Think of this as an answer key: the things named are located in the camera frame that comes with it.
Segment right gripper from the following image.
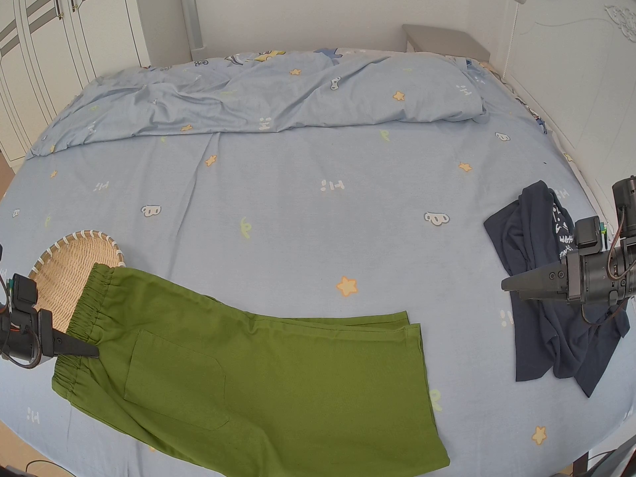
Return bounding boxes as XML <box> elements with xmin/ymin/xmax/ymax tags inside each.
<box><xmin>501</xmin><ymin>246</ymin><xmax>636</xmax><ymax>307</ymax></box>

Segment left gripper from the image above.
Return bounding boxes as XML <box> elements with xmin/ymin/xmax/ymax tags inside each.
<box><xmin>0</xmin><ymin>310</ymin><xmax>55</xmax><ymax>369</ymax></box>

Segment green shorts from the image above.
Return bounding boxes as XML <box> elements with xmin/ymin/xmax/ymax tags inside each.
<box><xmin>51</xmin><ymin>262</ymin><xmax>451</xmax><ymax>477</ymax></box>

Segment round woven basket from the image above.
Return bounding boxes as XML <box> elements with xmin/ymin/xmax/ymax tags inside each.
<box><xmin>27</xmin><ymin>230</ymin><xmax>126</xmax><ymax>334</ymax></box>

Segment bed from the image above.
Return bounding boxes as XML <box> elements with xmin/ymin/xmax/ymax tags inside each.
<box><xmin>0</xmin><ymin>0</ymin><xmax>636</xmax><ymax>477</ymax></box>

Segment dark blue printed T-shirt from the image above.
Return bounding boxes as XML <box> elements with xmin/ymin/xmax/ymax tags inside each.
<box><xmin>483</xmin><ymin>180</ymin><xmax>632</xmax><ymax>398</ymax></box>

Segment grey bedside table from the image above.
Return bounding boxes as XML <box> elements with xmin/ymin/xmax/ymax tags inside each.
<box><xmin>401</xmin><ymin>24</ymin><xmax>492</xmax><ymax>63</ymax></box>

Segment white wardrobe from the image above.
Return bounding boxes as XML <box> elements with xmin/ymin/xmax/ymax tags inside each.
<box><xmin>0</xmin><ymin>0</ymin><xmax>152</xmax><ymax>165</ymax></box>

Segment pale blue quilt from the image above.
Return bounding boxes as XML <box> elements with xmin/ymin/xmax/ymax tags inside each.
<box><xmin>26</xmin><ymin>48</ymin><xmax>490</xmax><ymax>160</ymax></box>

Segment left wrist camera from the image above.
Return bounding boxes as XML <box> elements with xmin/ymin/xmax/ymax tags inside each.
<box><xmin>10</xmin><ymin>273</ymin><xmax>39</xmax><ymax>313</ymax></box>

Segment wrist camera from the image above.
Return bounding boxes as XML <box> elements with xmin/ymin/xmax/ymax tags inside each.
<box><xmin>10</xmin><ymin>273</ymin><xmax>39</xmax><ymax>313</ymax></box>
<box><xmin>574</xmin><ymin>217</ymin><xmax>607</xmax><ymax>256</ymax></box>

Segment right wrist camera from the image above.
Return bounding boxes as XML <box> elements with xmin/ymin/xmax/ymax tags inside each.
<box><xmin>574</xmin><ymin>217</ymin><xmax>607</xmax><ymax>256</ymax></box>

